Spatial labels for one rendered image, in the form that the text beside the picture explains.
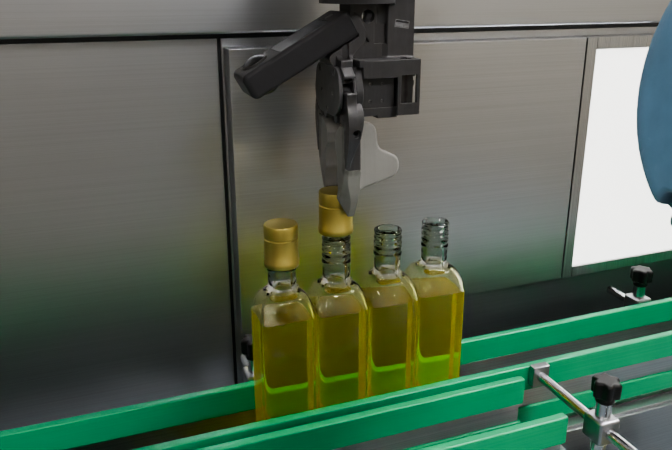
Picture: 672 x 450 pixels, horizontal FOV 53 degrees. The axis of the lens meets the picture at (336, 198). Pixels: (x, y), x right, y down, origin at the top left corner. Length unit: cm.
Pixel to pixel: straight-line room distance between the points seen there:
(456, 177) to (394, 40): 28
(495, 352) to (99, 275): 49
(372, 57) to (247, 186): 23
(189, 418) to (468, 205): 43
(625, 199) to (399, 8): 54
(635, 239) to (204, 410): 67
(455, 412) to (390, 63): 38
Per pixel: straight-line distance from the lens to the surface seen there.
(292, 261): 67
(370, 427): 74
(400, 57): 66
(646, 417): 98
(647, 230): 112
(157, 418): 78
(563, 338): 96
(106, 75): 77
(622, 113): 102
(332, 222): 67
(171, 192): 80
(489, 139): 90
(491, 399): 80
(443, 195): 88
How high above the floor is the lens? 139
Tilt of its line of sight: 18 degrees down
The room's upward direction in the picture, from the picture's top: straight up
